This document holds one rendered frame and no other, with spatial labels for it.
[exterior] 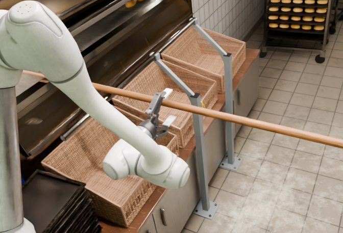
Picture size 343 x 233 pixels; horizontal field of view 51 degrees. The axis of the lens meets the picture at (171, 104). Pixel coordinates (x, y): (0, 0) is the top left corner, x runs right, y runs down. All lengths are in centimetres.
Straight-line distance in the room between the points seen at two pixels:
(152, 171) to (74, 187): 59
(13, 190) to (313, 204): 206
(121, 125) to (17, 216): 35
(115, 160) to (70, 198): 45
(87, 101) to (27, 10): 29
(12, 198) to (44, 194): 67
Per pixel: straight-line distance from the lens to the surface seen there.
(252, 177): 277
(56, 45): 81
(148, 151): 106
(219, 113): 137
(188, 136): 218
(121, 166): 119
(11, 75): 92
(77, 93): 93
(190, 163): 218
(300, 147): 305
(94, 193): 178
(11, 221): 104
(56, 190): 166
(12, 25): 81
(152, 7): 256
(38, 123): 188
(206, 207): 253
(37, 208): 163
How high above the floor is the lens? 202
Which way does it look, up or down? 35 degrees down
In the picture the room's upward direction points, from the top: 8 degrees counter-clockwise
